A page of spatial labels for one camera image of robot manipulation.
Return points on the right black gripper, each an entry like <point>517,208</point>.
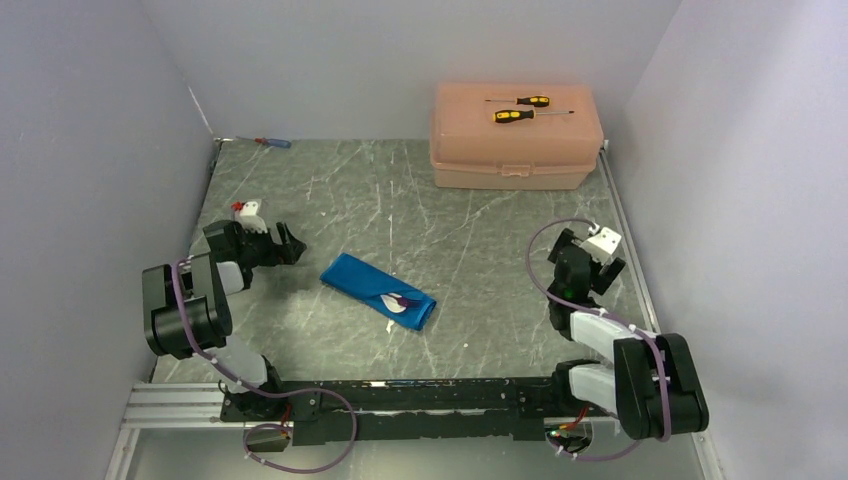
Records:
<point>598,282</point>

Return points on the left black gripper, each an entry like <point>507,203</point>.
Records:
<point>287,252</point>

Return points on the blue cloth napkin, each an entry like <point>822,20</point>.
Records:
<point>366,283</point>

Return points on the white plastic utensil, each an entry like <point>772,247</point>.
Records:
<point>390,293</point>

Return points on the purple fork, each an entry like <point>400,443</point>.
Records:
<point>399,304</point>

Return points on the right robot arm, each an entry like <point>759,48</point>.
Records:
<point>647,381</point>

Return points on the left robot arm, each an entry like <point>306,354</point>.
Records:
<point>186,309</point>

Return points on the blue red screwdriver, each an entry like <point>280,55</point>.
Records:
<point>269,142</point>

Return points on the peach plastic toolbox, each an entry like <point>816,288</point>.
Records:
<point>469,151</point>

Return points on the yellow black screwdriver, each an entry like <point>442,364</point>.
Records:
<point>507,116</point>

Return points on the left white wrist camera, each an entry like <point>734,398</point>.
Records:
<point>248,215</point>

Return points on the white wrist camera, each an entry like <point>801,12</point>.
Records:
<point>248,215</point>
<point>601,244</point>

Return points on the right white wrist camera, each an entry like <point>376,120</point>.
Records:
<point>601,244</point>

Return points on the small black-handled screwdriver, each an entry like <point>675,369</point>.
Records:
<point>532,101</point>

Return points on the aluminium frame rail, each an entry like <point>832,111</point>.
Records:
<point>167,406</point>

